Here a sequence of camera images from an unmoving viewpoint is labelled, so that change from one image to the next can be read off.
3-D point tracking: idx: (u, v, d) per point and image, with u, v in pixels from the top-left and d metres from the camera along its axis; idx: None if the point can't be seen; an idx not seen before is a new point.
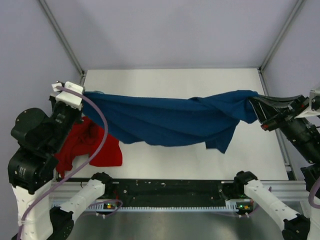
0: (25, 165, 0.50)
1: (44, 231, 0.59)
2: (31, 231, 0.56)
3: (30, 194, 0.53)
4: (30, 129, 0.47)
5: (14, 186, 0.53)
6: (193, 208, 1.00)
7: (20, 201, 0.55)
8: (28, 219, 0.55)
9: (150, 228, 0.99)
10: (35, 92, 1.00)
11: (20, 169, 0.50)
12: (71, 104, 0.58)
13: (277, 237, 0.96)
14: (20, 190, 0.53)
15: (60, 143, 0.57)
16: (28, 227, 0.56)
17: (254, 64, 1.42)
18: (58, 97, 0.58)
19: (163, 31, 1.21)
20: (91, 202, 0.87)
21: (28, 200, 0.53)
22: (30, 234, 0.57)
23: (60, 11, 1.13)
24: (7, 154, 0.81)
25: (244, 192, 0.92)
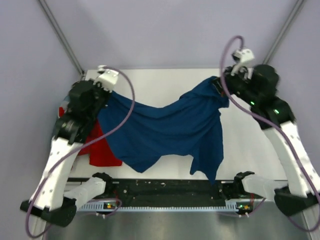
0: (71, 122, 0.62)
1: (58, 196, 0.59)
2: (50, 189, 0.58)
3: (68, 146, 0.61)
4: (84, 91, 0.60)
5: (55, 139, 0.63)
6: (193, 208, 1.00)
7: (53, 155, 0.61)
8: (54, 173, 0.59)
9: (151, 228, 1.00)
10: (36, 92, 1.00)
11: (67, 124, 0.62)
12: (107, 83, 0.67)
13: (277, 236, 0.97)
14: (60, 143, 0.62)
15: (96, 113, 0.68)
16: (51, 183, 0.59)
17: (253, 64, 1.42)
18: (100, 77, 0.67)
19: (162, 32, 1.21)
20: (91, 197, 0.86)
21: (63, 152, 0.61)
22: (47, 193, 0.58)
23: (60, 12, 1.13)
24: (7, 154, 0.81)
25: (244, 189, 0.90)
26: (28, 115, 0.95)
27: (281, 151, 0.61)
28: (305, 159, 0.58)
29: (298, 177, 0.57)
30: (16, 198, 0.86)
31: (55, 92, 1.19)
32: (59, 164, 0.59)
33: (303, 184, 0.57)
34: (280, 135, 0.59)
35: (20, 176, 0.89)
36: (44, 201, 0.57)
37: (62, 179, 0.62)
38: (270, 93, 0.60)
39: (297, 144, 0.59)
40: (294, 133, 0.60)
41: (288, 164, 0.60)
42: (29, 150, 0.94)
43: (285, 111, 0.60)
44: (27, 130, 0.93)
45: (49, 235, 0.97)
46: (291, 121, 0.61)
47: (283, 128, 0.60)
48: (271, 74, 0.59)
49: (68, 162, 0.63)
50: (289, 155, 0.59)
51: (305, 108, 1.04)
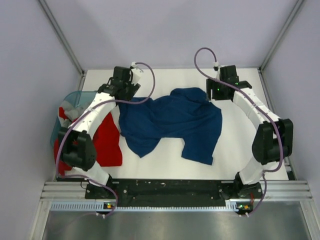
0: (113, 86, 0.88)
1: (91, 130, 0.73)
2: (89, 120, 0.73)
3: (109, 97, 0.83)
4: (126, 68, 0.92)
5: (98, 92, 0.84)
6: (194, 208, 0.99)
7: (95, 101, 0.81)
8: (96, 110, 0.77)
9: (151, 228, 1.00)
10: (36, 92, 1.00)
11: (110, 86, 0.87)
12: (137, 76, 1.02)
13: (276, 235, 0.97)
14: (103, 94, 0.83)
15: (126, 88, 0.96)
16: (91, 117, 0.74)
17: (253, 64, 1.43)
18: (133, 70, 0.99)
19: (162, 32, 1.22)
20: (95, 179, 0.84)
21: (104, 99, 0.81)
22: (86, 122, 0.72)
23: (59, 12, 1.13)
24: (8, 155, 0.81)
25: (242, 182, 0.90)
26: (29, 114, 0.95)
27: (246, 105, 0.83)
28: (259, 102, 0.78)
29: (256, 115, 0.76)
30: (17, 197, 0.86)
31: (55, 91, 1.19)
32: (101, 103, 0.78)
33: (260, 117, 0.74)
34: (239, 93, 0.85)
35: (21, 175, 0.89)
36: (83, 127, 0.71)
37: (94, 123, 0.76)
38: (231, 77, 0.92)
39: (254, 97, 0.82)
40: (250, 92, 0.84)
41: (252, 113, 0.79)
42: (29, 150, 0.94)
43: (243, 84, 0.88)
44: (28, 130, 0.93)
45: (49, 235, 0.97)
46: (249, 87, 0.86)
47: (242, 90, 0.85)
48: (230, 71, 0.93)
49: (105, 110, 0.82)
50: (248, 104, 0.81)
51: (305, 109, 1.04)
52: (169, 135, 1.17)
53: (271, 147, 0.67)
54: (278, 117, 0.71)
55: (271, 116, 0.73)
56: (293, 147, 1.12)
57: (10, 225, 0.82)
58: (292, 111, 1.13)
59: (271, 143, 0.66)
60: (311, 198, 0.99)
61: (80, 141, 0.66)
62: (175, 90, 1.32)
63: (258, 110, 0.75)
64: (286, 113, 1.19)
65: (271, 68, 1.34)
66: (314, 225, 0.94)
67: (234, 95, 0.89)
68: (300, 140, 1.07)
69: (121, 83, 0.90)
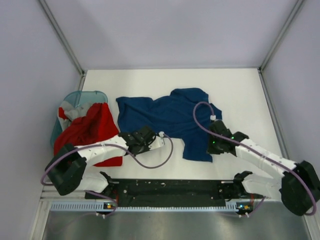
0: (133, 137, 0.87)
1: (89, 161, 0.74)
2: (95, 152, 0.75)
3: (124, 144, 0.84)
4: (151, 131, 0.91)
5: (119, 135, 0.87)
6: (193, 208, 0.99)
7: (111, 140, 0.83)
8: (107, 147, 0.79)
9: (151, 228, 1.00)
10: (36, 93, 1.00)
11: (130, 136, 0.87)
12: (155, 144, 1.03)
13: (276, 235, 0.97)
14: (120, 140, 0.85)
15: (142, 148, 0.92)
16: (97, 151, 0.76)
17: (253, 64, 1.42)
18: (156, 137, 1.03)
19: (162, 32, 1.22)
20: (89, 189, 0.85)
21: (119, 142, 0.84)
22: (92, 152, 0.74)
23: (59, 12, 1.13)
24: (8, 155, 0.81)
25: (245, 191, 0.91)
26: (29, 114, 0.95)
27: (253, 158, 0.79)
28: (266, 152, 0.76)
29: (271, 166, 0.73)
30: (17, 198, 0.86)
31: (56, 92, 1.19)
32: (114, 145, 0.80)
33: (276, 168, 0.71)
34: (242, 147, 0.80)
35: (21, 176, 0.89)
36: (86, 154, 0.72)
37: (100, 156, 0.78)
38: (223, 132, 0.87)
39: (260, 148, 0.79)
40: (251, 143, 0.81)
41: (264, 165, 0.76)
42: (29, 150, 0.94)
43: (239, 136, 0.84)
44: (28, 130, 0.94)
45: (49, 235, 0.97)
46: (246, 137, 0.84)
47: (243, 142, 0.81)
48: (220, 127, 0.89)
49: (112, 153, 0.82)
50: (256, 157, 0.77)
51: (305, 109, 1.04)
52: (169, 134, 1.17)
53: (305, 196, 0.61)
54: (293, 164, 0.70)
55: (285, 163, 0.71)
56: (293, 147, 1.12)
57: (11, 225, 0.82)
58: (292, 112, 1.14)
59: (304, 192, 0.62)
60: None
61: (73, 166, 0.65)
62: (175, 90, 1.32)
63: (271, 162, 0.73)
64: (286, 114, 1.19)
65: (271, 68, 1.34)
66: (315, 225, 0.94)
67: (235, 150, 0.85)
68: (299, 140, 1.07)
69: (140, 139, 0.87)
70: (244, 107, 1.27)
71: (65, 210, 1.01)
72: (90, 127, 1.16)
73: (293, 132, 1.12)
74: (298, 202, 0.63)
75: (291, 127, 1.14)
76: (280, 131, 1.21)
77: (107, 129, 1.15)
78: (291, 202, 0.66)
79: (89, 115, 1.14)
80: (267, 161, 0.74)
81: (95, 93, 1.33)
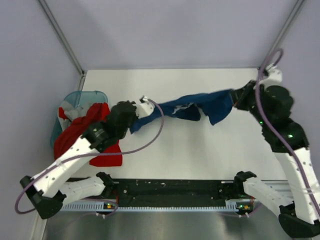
0: (101, 130, 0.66)
1: (53, 187, 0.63)
2: (53, 177, 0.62)
3: (89, 148, 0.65)
4: (124, 111, 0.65)
5: (81, 137, 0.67)
6: (194, 208, 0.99)
7: (72, 149, 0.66)
8: (65, 164, 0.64)
9: (151, 228, 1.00)
10: (35, 92, 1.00)
11: (98, 130, 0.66)
12: (143, 112, 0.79)
13: (276, 236, 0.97)
14: (85, 142, 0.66)
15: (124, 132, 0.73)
16: (57, 173, 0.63)
17: (253, 64, 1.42)
18: (139, 105, 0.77)
19: (162, 32, 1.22)
20: (85, 196, 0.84)
21: (81, 150, 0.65)
22: (49, 179, 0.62)
23: (59, 12, 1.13)
24: (8, 155, 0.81)
25: (244, 191, 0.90)
26: (29, 114, 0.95)
27: (290, 171, 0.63)
28: (316, 187, 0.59)
29: (306, 205, 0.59)
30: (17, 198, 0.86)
31: (55, 92, 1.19)
32: (72, 159, 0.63)
33: (311, 211, 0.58)
34: (293, 161, 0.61)
35: (21, 176, 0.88)
36: (44, 184, 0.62)
37: (66, 174, 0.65)
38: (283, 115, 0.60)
39: (309, 171, 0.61)
40: (306, 159, 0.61)
41: (297, 192, 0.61)
42: (29, 150, 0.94)
43: (300, 138, 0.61)
44: (28, 131, 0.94)
45: (49, 235, 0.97)
46: (304, 146, 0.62)
47: (298, 154, 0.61)
48: (286, 111, 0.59)
49: (80, 162, 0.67)
50: (298, 182, 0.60)
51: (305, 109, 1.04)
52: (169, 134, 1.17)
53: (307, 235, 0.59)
54: None
55: None
56: None
57: (11, 225, 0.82)
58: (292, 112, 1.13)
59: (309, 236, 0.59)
60: None
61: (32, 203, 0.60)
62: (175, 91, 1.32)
63: (312, 202, 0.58)
64: None
65: None
66: None
67: (278, 147, 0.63)
68: None
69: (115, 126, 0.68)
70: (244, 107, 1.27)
71: (64, 210, 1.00)
72: None
73: None
74: (296, 230, 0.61)
75: None
76: None
77: None
78: (287, 222, 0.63)
79: (90, 115, 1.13)
80: (308, 197, 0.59)
81: (94, 93, 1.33)
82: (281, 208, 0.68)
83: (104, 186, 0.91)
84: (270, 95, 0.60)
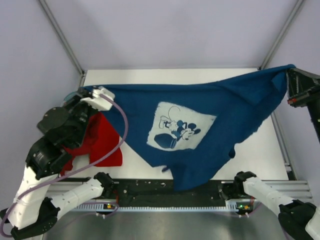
0: (43, 153, 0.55)
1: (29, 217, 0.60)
2: (18, 212, 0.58)
3: (35, 180, 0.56)
4: (54, 128, 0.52)
5: (26, 166, 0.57)
6: (193, 208, 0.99)
7: (24, 181, 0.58)
8: (22, 200, 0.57)
9: (151, 228, 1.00)
10: (36, 93, 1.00)
11: (39, 154, 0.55)
12: (96, 106, 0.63)
13: (277, 236, 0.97)
14: (30, 172, 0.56)
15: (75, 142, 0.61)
16: (20, 208, 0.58)
17: (253, 64, 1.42)
18: (84, 100, 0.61)
19: (162, 32, 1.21)
20: (84, 201, 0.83)
21: (31, 183, 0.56)
22: (17, 215, 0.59)
23: (59, 12, 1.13)
24: (8, 155, 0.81)
25: (244, 191, 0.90)
26: (29, 114, 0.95)
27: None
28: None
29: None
30: None
31: (55, 92, 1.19)
32: (25, 195, 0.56)
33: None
34: None
35: (20, 176, 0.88)
36: (15, 219, 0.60)
37: (35, 203, 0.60)
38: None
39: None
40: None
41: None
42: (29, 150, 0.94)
43: None
44: (28, 131, 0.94)
45: (49, 235, 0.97)
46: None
47: None
48: None
49: (41, 191, 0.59)
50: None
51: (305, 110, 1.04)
52: None
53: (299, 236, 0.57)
54: None
55: None
56: (293, 147, 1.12)
57: None
58: (291, 112, 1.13)
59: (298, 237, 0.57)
60: (311, 198, 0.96)
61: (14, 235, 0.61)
62: None
63: None
64: (286, 114, 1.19)
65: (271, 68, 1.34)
66: None
67: None
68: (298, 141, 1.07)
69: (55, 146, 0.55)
70: None
71: None
72: None
73: (293, 132, 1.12)
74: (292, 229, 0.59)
75: (290, 127, 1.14)
76: (280, 131, 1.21)
77: (104, 128, 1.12)
78: (289, 226, 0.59)
79: None
80: None
81: None
82: (281, 207, 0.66)
83: (103, 188, 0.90)
84: None
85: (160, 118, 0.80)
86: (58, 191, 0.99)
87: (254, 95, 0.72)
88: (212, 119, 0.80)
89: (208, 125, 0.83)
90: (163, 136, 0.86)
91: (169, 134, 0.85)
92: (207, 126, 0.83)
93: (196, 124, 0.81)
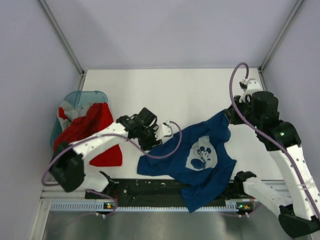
0: (134, 119, 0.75)
1: (89, 155, 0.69)
2: (93, 145, 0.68)
3: (123, 130, 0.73)
4: (151, 113, 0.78)
5: (115, 122, 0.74)
6: (201, 208, 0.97)
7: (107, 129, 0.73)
8: (103, 137, 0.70)
9: (151, 228, 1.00)
10: (36, 93, 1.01)
11: (130, 119, 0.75)
12: (161, 134, 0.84)
13: (277, 235, 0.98)
14: (118, 126, 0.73)
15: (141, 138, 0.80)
16: (96, 143, 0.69)
17: (253, 64, 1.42)
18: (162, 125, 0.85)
19: (162, 32, 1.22)
20: (90, 187, 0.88)
21: (118, 130, 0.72)
22: (89, 147, 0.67)
23: (58, 12, 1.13)
24: (8, 155, 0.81)
25: (244, 191, 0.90)
26: (29, 114, 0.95)
27: (284, 168, 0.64)
28: (310, 183, 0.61)
29: (302, 200, 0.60)
30: (19, 198, 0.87)
31: (55, 92, 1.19)
32: (111, 135, 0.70)
33: (308, 206, 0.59)
34: (287, 158, 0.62)
35: (20, 176, 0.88)
36: (82, 150, 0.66)
37: (100, 148, 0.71)
38: (270, 116, 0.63)
39: (303, 168, 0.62)
40: (299, 156, 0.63)
41: (294, 190, 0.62)
42: (29, 149, 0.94)
43: (290, 130, 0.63)
44: (28, 131, 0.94)
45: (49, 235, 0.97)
46: (296, 143, 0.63)
47: (290, 153, 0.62)
48: (270, 112, 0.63)
49: (111, 142, 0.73)
50: (293, 178, 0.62)
51: (306, 109, 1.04)
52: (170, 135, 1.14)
53: (297, 230, 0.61)
54: None
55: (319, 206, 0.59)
56: None
57: (12, 225, 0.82)
58: (293, 112, 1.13)
59: (296, 230, 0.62)
60: None
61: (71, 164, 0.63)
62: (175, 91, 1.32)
63: (307, 196, 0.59)
64: (287, 113, 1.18)
65: (271, 68, 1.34)
66: None
67: (274, 153, 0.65)
68: None
69: (142, 121, 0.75)
70: None
71: (66, 209, 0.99)
72: (90, 127, 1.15)
73: None
74: (290, 227, 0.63)
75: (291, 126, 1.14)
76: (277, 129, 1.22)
77: None
78: (286, 223, 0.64)
79: (90, 115, 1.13)
80: (302, 193, 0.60)
81: (95, 93, 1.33)
82: (281, 207, 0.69)
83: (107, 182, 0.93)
84: (255, 98, 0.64)
85: (193, 148, 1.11)
86: (58, 190, 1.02)
87: (214, 126, 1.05)
88: (207, 137, 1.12)
89: (208, 143, 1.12)
90: (196, 160, 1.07)
91: (198, 159, 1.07)
92: (209, 144, 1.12)
93: (204, 146, 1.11)
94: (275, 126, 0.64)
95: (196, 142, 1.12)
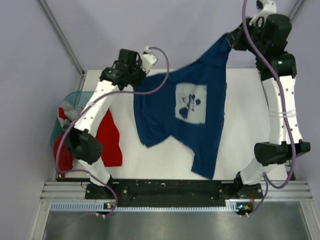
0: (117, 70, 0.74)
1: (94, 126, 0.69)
2: (91, 116, 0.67)
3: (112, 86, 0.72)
4: (130, 52, 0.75)
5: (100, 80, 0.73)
6: (200, 208, 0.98)
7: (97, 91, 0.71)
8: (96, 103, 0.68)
9: (150, 228, 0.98)
10: (36, 92, 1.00)
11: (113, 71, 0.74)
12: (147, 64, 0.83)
13: (277, 236, 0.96)
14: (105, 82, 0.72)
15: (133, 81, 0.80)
16: (94, 112, 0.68)
17: (253, 64, 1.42)
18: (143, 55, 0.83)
19: (162, 32, 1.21)
20: (98, 178, 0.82)
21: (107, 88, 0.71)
22: (89, 118, 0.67)
23: (58, 11, 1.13)
24: (7, 153, 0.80)
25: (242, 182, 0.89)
26: (28, 112, 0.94)
27: (271, 97, 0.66)
28: (291, 113, 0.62)
29: (278, 127, 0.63)
30: (18, 197, 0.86)
31: (55, 91, 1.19)
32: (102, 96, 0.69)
33: (282, 133, 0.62)
34: (276, 86, 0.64)
35: (19, 174, 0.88)
36: (84, 124, 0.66)
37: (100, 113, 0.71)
38: (277, 43, 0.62)
39: (289, 98, 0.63)
40: (289, 86, 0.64)
41: (273, 117, 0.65)
42: (28, 148, 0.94)
43: (289, 63, 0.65)
44: (28, 129, 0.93)
45: (49, 235, 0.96)
46: (291, 75, 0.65)
47: (281, 80, 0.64)
48: (281, 35, 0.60)
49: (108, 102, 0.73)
50: (277, 106, 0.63)
51: (306, 110, 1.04)
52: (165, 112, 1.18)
53: (267, 156, 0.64)
54: (298, 140, 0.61)
55: (293, 134, 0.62)
56: None
57: (11, 224, 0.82)
58: None
59: (265, 155, 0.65)
60: (311, 198, 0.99)
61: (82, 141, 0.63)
62: None
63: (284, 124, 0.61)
64: None
65: None
66: (314, 225, 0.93)
67: (266, 80, 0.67)
68: None
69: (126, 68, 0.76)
70: (244, 107, 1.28)
71: (66, 210, 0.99)
72: None
73: None
74: (261, 155, 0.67)
75: None
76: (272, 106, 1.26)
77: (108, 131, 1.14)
78: (260, 151, 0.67)
79: None
80: (280, 120, 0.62)
81: None
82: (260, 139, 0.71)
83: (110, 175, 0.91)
84: (269, 20, 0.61)
85: (178, 96, 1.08)
86: (58, 190, 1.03)
87: (210, 59, 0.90)
88: (204, 89, 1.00)
89: (203, 96, 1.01)
90: (184, 109, 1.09)
91: (185, 107, 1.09)
92: (203, 97, 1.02)
93: (196, 97, 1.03)
94: (278, 52, 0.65)
95: (179, 88, 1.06)
